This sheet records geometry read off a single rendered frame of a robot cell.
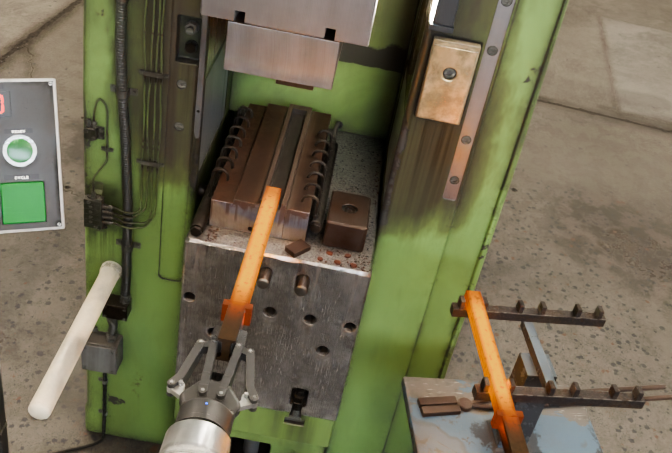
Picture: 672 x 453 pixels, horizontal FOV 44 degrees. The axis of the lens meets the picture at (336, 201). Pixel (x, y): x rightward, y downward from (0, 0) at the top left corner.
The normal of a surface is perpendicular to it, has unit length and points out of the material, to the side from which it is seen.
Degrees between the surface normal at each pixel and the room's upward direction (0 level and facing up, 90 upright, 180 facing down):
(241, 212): 90
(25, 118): 60
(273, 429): 90
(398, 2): 90
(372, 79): 90
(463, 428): 0
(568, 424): 0
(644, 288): 0
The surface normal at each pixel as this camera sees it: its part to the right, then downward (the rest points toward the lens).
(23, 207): 0.36, 0.10
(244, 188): 0.16, -0.81
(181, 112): -0.10, 0.56
